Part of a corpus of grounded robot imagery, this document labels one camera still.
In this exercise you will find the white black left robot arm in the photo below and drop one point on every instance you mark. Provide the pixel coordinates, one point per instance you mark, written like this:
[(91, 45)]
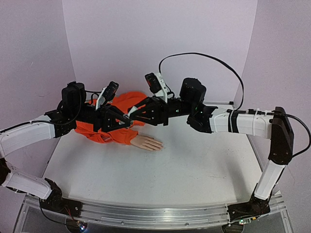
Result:
[(54, 124)]

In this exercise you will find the orange sweatshirt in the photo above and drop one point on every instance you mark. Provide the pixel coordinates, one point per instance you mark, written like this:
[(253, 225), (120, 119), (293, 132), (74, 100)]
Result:
[(122, 136)]

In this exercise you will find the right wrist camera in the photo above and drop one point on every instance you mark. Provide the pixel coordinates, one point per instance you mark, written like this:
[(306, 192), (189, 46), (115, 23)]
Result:
[(157, 85)]

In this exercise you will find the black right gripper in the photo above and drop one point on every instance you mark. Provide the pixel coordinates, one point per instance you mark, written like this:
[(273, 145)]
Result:
[(164, 112)]

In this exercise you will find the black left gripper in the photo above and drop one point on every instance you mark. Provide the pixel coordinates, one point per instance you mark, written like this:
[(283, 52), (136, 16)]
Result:
[(104, 118)]

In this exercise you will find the mannequin hand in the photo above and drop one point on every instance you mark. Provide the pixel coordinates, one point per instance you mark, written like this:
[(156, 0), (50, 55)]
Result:
[(146, 143)]

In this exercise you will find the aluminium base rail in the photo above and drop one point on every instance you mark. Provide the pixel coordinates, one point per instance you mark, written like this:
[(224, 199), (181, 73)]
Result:
[(89, 217)]

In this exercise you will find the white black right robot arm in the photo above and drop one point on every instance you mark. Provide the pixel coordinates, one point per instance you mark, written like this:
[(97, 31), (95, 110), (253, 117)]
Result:
[(272, 125)]

